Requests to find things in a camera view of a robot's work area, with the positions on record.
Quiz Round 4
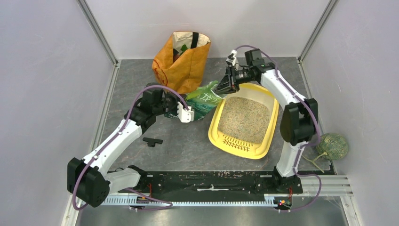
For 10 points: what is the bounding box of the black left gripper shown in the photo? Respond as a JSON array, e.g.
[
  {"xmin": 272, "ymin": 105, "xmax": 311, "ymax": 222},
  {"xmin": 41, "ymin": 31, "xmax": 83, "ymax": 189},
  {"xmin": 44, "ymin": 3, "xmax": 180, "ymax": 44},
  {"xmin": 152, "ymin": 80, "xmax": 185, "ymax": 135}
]
[{"xmin": 153, "ymin": 91, "xmax": 186, "ymax": 115}]

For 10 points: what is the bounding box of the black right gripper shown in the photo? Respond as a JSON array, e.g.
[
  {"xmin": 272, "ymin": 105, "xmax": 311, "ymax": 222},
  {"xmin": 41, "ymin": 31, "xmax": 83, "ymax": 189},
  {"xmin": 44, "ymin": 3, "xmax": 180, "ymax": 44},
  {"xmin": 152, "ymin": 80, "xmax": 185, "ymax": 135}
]
[{"xmin": 213, "ymin": 65, "xmax": 254, "ymax": 95}]

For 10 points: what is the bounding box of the green cat litter bag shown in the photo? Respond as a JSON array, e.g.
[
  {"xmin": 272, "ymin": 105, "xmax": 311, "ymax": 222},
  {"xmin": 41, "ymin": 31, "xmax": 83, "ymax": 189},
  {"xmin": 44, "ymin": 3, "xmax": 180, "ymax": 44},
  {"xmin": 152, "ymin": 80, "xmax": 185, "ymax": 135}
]
[{"xmin": 166, "ymin": 81, "xmax": 226, "ymax": 121}]

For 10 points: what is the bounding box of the black bag clip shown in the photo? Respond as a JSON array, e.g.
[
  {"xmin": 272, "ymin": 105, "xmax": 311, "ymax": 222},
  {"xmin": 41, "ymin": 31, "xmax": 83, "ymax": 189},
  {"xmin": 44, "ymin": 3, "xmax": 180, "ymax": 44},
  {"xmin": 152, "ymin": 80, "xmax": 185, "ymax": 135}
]
[{"xmin": 142, "ymin": 137, "xmax": 163, "ymax": 147}]

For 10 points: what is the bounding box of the yellow litter box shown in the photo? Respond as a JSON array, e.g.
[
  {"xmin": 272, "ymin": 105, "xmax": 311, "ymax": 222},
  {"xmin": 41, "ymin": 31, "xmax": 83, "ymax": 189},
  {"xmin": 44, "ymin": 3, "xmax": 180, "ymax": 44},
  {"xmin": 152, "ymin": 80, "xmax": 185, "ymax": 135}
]
[{"xmin": 208, "ymin": 83, "xmax": 279, "ymax": 160}]

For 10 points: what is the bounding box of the orange paper shopping bag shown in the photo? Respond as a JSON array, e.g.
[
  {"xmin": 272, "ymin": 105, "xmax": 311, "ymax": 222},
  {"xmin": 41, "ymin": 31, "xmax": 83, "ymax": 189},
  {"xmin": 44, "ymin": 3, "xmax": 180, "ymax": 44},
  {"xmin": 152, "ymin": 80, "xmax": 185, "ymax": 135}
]
[{"xmin": 152, "ymin": 31, "xmax": 211, "ymax": 94}]

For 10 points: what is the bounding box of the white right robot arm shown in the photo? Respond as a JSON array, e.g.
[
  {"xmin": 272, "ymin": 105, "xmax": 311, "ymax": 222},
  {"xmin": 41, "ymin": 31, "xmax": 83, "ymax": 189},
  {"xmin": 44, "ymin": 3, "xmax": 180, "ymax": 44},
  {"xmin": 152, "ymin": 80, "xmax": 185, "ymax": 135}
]
[{"xmin": 213, "ymin": 47, "xmax": 320, "ymax": 193}]

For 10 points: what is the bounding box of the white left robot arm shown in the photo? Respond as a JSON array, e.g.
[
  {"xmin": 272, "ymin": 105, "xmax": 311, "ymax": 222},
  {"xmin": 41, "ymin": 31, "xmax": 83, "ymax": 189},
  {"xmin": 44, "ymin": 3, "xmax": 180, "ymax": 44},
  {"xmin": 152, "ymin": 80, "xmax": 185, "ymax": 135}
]
[{"xmin": 67, "ymin": 83, "xmax": 194, "ymax": 210}]

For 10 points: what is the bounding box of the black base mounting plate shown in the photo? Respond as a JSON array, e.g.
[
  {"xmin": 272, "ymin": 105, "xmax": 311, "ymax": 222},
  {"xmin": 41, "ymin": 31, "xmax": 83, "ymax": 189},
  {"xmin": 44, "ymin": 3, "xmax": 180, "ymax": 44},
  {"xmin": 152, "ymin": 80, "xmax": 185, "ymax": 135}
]
[{"xmin": 133, "ymin": 169, "xmax": 303, "ymax": 202}]

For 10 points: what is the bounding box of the green netted melon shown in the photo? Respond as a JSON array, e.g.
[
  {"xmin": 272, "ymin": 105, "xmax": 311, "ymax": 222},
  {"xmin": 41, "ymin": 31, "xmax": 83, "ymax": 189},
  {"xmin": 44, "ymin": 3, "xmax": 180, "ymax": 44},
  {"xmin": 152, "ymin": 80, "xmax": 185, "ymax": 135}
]
[{"xmin": 302, "ymin": 133, "xmax": 349, "ymax": 173}]

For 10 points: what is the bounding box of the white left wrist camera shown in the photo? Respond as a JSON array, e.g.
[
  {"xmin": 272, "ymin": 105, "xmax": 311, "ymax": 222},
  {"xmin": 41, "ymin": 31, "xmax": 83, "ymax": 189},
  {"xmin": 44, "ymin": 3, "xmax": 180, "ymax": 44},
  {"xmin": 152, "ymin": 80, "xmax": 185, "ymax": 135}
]
[{"xmin": 177, "ymin": 102, "xmax": 194, "ymax": 123}]

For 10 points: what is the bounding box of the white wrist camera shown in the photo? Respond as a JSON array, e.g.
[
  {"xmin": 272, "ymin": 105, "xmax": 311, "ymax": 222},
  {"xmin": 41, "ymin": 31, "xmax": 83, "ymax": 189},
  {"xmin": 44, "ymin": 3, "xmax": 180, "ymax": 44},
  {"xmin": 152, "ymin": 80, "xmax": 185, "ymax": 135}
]
[
  {"xmin": 177, "ymin": 102, "xmax": 194, "ymax": 123},
  {"xmin": 226, "ymin": 49, "xmax": 239, "ymax": 69}
]

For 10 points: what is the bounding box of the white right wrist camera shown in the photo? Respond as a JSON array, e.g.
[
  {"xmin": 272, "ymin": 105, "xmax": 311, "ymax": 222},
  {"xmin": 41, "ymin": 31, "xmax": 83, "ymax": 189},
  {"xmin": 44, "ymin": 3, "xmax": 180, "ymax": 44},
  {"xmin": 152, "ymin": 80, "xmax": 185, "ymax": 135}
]
[{"xmin": 226, "ymin": 49, "xmax": 239, "ymax": 69}]

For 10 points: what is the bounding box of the aluminium slotted rail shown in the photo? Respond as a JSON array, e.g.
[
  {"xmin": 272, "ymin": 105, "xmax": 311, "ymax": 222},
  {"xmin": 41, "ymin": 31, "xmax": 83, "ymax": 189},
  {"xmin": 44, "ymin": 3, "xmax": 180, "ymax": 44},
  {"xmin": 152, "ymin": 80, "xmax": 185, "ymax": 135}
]
[{"xmin": 103, "ymin": 193, "xmax": 294, "ymax": 207}]

